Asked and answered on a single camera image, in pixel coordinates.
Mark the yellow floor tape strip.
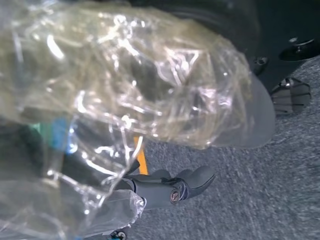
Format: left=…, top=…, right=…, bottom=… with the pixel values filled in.
left=133, top=136, right=149, bottom=176

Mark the black ribbed foot pad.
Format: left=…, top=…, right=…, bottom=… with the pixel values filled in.
left=270, top=77, right=312, bottom=117

